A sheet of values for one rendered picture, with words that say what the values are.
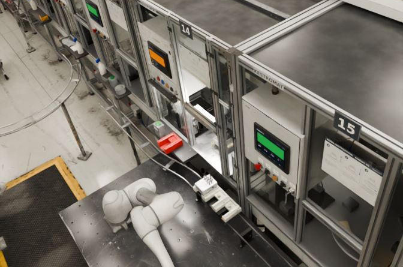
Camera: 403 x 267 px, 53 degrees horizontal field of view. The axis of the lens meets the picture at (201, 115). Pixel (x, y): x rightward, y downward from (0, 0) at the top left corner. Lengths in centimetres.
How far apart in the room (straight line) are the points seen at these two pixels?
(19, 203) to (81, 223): 144
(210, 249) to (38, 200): 218
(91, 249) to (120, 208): 35
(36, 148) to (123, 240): 234
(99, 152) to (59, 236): 108
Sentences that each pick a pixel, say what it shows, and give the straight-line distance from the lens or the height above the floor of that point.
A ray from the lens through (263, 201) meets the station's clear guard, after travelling 266.
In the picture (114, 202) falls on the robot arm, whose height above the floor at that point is 94.
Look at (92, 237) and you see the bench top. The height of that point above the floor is 68.
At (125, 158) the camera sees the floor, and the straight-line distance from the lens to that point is 449.
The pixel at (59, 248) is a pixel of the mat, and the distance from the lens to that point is 402.
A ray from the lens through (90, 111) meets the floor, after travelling 527.
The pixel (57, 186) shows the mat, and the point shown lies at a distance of 450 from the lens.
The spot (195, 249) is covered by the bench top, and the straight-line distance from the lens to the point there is 287.
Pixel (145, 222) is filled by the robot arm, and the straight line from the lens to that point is 237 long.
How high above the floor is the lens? 313
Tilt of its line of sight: 41 degrees down
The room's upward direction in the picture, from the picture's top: 8 degrees counter-clockwise
